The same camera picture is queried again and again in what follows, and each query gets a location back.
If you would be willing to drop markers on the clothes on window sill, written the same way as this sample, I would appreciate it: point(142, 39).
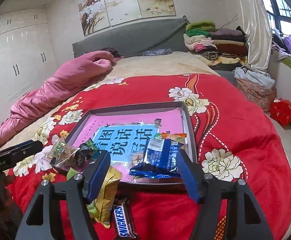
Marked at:
point(281, 48)

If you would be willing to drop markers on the snickers bar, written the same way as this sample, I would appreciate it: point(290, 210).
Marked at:
point(123, 220)

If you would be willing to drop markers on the yellow wafer bar packet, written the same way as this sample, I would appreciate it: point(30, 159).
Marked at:
point(100, 208)

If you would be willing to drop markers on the dark shallow cardboard tray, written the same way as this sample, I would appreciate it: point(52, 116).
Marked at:
point(187, 128)

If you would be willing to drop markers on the grey headboard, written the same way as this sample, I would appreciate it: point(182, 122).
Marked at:
point(134, 39)

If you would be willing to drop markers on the stack of folded clothes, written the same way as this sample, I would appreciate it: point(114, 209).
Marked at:
point(215, 46)

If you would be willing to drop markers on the blue biscuit packet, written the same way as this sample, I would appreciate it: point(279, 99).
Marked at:
point(159, 160)

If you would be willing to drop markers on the red floral blanket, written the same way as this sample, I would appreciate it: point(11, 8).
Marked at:
point(234, 139)

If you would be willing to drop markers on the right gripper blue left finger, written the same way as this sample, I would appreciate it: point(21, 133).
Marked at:
point(42, 219)

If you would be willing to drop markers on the dark patterned pillow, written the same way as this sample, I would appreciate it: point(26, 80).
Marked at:
point(157, 52)

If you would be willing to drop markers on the clear red candy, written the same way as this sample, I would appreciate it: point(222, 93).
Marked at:
point(137, 158)

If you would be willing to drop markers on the pink and blue workbook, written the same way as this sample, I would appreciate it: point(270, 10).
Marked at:
point(123, 134)

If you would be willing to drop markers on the green milk candy bag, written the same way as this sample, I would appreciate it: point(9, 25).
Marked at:
point(72, 172)

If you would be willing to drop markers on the floral fabric basket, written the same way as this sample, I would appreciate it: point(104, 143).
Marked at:
point(258, 88)

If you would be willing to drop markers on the cream satin curtain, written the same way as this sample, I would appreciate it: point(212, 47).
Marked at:
point(255, 25)

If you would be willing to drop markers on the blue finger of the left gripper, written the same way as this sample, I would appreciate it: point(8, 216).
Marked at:
point(18, 147)
point(9, 160)

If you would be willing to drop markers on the green label pastry packet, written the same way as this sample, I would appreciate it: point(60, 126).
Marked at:
point(62, 154)

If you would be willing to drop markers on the black green snack packet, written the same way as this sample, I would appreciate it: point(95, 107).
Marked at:
point(85, 152)

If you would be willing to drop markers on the pink quilt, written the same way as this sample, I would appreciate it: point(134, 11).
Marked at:
point(70, 78)

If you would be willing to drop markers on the white wardrobe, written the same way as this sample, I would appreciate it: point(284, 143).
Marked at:
point(26, 55)

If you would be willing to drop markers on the flower wall painting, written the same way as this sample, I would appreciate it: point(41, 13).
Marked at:
point(96, 15)

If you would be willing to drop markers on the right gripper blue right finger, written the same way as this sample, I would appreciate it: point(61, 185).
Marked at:
point(244, 218)

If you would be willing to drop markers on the red plastic bag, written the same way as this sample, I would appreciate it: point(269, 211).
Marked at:
point(280, 110)

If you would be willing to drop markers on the orange cracker packet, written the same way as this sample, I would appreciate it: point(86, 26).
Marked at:
point(177, 137)

